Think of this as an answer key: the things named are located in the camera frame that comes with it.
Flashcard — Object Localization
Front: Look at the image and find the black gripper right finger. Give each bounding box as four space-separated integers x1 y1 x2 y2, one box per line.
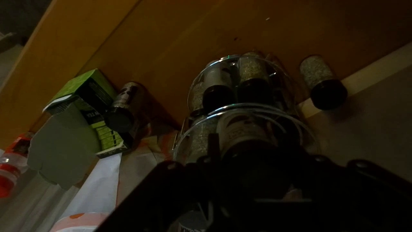
298 153 412 232

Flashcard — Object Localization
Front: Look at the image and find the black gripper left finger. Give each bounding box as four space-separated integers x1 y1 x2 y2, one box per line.
93 157 217 232

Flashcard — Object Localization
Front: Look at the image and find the white spice bottle black cap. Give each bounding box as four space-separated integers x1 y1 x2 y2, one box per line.
199 63 238 114
214 111 294 161

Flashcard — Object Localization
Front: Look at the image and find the herb spice bottle black cap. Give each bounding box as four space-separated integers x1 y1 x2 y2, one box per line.
235 52 272 106
298 54 348 111
176 123 217 165
186 79 205 117

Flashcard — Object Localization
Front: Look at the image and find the red capped plastic bottle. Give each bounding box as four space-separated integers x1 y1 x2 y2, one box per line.
0 133 32 201

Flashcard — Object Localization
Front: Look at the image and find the white plastic bag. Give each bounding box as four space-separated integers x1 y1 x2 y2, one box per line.
0 150 126 232

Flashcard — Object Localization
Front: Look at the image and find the dark glass jar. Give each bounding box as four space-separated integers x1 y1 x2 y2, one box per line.
102 80 148 146

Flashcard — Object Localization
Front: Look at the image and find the green cardboard box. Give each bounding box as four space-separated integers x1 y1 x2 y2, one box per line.
25 67 127 191

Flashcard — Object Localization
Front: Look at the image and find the chrome wire spice rack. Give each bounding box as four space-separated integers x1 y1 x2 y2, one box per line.
172 52 321 166

